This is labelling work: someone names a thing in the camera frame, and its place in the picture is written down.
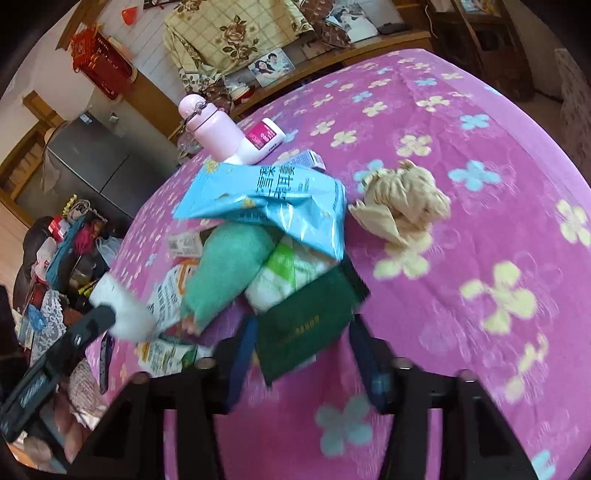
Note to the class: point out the white tissue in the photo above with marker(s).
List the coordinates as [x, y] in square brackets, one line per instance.
[122, 302]

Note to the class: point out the crumpled beige paper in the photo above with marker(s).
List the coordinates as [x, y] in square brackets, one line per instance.
[406, 198]

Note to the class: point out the cream floral checked cloth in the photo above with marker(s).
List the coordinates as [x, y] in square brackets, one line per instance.
[221, 37]

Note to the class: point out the white tube with pink label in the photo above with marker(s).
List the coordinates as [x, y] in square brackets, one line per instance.
[263, 136]

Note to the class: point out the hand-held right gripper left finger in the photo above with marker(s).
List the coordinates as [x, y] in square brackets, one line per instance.
[244, 355]

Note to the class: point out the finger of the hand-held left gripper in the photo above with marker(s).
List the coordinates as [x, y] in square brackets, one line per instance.
[105, 362]
[90, 325]

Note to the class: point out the pile of household clutter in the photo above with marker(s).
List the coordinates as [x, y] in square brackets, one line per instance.
[60, 258]

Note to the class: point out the pink water bottle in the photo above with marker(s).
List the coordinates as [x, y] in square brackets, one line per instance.
[214, 129]

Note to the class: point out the white green tissue pack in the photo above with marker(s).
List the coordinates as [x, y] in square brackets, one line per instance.
[281, 281]

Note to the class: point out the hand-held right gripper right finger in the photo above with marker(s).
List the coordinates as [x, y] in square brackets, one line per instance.
[369, 364]

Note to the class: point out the black remote control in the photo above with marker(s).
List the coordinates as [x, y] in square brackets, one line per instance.
[393, 27]

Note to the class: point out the low wooden cabinet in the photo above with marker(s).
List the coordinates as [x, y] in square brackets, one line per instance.
[369, 50]

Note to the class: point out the pink flowered blanket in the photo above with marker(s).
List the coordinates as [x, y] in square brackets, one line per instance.
[485, 230]

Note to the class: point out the framed couple photo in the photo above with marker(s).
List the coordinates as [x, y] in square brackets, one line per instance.
[272, 67]

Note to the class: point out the wooden chair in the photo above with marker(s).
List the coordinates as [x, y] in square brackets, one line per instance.
[489, 41]

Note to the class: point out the grey refrigerator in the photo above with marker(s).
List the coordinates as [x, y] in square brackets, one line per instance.
[87, 161]

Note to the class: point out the dark green packet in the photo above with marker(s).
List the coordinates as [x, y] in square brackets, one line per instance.
[304, 323]

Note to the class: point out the light blue plastic packet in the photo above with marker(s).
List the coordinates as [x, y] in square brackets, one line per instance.
[272, 198]

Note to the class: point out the red wall decoration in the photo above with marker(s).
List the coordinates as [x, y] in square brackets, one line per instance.
[104, 62]

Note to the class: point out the large wedding photo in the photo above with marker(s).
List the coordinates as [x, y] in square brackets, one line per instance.
[351, 21]

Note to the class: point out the green towel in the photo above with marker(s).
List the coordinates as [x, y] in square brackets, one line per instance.
[221, 267]

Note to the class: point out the small white printed box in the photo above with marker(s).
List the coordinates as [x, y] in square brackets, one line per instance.
[184, 244]

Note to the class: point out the floral sofa cover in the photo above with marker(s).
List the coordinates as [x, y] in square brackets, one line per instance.
[575, 101]

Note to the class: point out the small white blue box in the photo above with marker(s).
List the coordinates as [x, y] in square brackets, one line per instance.
[308, 160]

